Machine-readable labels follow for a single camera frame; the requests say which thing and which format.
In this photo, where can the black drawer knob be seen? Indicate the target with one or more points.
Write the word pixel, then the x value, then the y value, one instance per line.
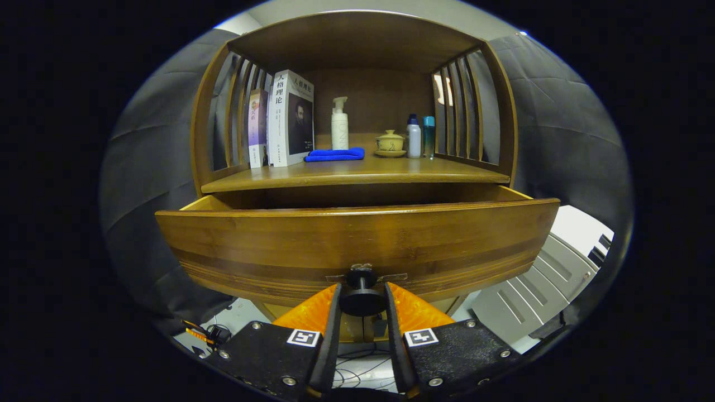
pixel 362 301

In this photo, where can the purple book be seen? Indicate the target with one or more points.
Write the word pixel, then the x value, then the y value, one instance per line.
pixel 258 128

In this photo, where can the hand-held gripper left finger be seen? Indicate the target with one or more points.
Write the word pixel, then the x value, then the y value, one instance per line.
pixel 330 346

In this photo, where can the yellow lidded teacup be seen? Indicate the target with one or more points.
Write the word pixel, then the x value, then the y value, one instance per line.
pixel 390 143

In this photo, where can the white bottle blue cap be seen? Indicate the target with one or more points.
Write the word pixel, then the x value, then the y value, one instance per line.
pixel 413 142

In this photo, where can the wooden cabinet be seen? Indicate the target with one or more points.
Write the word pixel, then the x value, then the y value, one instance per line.
pixel 357 39

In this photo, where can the blue folded cloth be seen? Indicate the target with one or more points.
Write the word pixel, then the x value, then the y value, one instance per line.
pixel 335 154

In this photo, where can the wooden drawer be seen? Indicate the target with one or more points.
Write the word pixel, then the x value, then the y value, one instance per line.
pixel 279 240

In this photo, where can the orange black device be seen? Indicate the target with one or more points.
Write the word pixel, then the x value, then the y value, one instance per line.
pixel 215 335

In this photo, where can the teal clear bottle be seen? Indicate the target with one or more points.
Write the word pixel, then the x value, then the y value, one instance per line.
pixel 428 137

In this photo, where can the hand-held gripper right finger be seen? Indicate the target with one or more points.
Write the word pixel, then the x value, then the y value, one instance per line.
pixel 397 346

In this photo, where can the white pump bottle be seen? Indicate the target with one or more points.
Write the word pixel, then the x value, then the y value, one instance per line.
pixel 339 131

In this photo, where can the wooden countertop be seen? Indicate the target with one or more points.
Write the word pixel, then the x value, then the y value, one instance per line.
pixel 363 170

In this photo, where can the white portrait book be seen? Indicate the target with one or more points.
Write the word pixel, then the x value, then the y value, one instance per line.
pixel 287 111

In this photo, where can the white grey filing cabinet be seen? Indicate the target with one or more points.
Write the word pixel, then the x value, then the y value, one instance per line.
pixel 530 296

